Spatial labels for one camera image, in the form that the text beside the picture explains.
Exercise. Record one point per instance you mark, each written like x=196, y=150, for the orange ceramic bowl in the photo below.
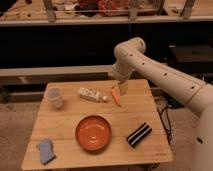
x=93, y=133

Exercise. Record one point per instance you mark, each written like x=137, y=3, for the orange carrot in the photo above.
x=115, y=96

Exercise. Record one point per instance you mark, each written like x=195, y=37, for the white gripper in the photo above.
x=123, y=87

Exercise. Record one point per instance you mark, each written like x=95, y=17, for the white plastic bottle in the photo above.
x=92, y=94

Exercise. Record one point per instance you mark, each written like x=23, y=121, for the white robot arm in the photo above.
x=191, y=92

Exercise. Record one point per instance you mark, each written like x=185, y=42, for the blue sponge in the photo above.
x=46, y=151

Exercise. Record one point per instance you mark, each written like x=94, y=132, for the black box on shelf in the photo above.
x=191, y=59

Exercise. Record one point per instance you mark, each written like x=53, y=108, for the white plastic cup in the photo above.
x=54, y=96

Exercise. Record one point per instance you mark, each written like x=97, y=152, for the black white striped block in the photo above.
x=137, y=135

